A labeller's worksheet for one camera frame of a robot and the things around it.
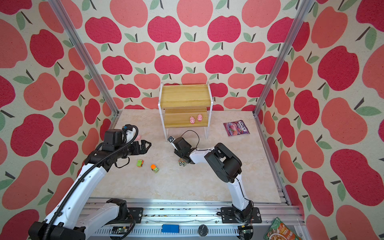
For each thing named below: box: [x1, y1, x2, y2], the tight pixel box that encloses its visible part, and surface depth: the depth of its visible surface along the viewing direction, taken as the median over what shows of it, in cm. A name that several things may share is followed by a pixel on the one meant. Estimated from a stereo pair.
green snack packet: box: [263, 217, 302, 240], surface depth 70 cm
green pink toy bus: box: [178, 158, 186, 167], surface depth 93 cm
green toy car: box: [136, 159, 145, 168], surface depth 92 cm
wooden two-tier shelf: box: [158, 81, 214, 142], surface depth 87 cm
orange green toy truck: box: [150, 164, 159, 173], surface depth 90 cm
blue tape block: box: [161, 224, 180, 234], surface depth 72 cm
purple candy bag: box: [223, 120, 251, 137], surface depth 110 cm
